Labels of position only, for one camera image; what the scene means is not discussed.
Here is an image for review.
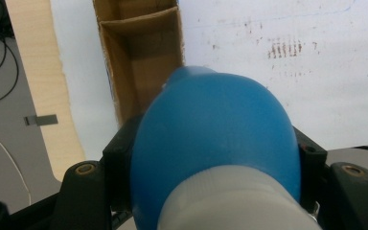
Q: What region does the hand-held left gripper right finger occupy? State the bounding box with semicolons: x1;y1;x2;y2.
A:
292;126;329;207

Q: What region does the blue cardboard box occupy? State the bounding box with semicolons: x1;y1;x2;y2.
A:
92;0;186;127

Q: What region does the blue detergent bottle white cap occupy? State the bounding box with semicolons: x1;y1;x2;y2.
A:
129;65;322;230

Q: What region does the thin white cable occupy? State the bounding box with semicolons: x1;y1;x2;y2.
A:
0;114;33;206

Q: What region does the white foam mat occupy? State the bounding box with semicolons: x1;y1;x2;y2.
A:
49;0;368;161

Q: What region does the bundle of black floor cables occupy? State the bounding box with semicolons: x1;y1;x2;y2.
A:
0;0;20;107

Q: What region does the grey tape strip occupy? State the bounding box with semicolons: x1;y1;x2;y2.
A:
23;113;58;127

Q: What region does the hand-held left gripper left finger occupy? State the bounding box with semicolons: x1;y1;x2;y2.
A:
102;113;145;214

